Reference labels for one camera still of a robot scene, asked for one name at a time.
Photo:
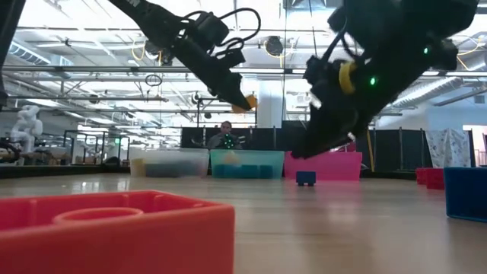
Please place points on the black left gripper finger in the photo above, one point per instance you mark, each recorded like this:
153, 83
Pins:
236, 93

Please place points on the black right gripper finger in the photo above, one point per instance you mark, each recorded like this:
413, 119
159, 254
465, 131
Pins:
327, 133

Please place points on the small blue block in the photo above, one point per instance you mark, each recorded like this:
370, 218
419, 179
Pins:
306, 177

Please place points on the long yellow block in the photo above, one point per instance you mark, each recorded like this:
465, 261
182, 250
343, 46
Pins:
137, 167

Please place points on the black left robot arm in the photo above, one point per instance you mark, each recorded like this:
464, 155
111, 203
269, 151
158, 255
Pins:
152, 19

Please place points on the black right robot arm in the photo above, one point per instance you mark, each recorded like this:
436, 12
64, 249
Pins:
399, 19

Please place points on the red plastic bin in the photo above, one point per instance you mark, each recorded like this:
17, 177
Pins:
335, 167

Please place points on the white building column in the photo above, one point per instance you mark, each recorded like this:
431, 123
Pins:
270, 102

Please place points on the person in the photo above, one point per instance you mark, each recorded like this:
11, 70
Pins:
222, 137

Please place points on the black partition curtain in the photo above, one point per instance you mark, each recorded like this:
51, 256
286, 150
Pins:
388, 150

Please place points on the teal plastic bin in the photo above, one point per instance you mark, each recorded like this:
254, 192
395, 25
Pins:
266, 158

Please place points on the black partition panels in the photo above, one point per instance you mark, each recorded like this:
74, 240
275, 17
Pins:
190, 141

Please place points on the clear plastic bin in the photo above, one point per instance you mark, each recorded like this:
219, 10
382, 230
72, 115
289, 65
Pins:
171, 156

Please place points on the white patterned cloth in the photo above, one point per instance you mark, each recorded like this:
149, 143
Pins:
449, 146

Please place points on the small red block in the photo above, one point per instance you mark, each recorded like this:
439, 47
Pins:
435, 179
420, 176

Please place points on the black metal rack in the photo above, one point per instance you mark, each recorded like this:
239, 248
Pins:
95, 146

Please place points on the white robot figure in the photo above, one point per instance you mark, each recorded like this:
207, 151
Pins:
26, 125

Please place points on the small orange block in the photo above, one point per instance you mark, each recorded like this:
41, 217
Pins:
114, 247

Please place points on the black rig frame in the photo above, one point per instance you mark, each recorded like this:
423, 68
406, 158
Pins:
199, 110

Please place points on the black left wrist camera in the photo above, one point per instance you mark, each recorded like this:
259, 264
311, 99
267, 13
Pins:
211, 28

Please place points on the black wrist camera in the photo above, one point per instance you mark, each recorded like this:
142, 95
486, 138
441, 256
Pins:
317, 70
211, 28

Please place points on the silver ventilation duct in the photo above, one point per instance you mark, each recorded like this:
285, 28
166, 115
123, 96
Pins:
437, 89

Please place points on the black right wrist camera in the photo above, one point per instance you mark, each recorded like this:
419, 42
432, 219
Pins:
317, 70

